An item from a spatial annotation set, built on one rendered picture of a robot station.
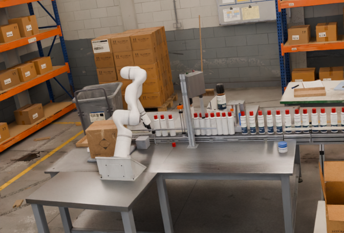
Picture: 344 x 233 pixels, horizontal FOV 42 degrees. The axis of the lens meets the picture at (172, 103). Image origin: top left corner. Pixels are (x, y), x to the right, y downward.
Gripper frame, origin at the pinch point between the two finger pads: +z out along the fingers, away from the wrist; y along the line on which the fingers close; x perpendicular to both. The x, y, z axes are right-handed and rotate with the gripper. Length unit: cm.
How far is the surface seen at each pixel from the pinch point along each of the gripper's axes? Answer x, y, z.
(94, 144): 32, -43, -16
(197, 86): -66, -11, -21
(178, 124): -15.8, 27.3, 12.8
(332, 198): -148, -113, 58
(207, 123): -55, -3, 15
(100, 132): 22, -42, -23
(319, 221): -136, -118, 67
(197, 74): -71, -9, -30
